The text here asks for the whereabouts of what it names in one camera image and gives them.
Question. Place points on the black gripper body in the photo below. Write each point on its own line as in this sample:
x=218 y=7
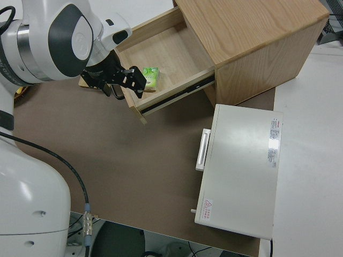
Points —
x=100 y=73

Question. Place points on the brown table mat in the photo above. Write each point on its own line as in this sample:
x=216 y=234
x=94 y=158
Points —
x=134 y=160

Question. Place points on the light wooden drawer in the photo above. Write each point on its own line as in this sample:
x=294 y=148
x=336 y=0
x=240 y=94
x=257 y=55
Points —
x=160 y=48

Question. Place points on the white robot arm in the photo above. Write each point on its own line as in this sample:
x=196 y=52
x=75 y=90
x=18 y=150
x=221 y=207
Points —
x=26 y=187

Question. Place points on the small green carton box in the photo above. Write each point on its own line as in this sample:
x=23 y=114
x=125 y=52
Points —
x=151 y=77

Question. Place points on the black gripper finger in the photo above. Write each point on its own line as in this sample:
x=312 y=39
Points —
x=135 y=79
x=107 y=90

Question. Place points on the dark round stool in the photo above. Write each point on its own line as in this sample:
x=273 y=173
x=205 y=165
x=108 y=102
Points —
x=118 y=241

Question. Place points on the white toaster oven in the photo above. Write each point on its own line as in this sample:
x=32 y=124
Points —
x=241 y=166

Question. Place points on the oak wooden cabinet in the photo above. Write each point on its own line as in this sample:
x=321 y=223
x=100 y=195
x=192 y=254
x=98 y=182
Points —
x=254 y=26

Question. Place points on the black background equipment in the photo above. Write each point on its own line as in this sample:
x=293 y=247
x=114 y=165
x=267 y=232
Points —
x=332 y=24

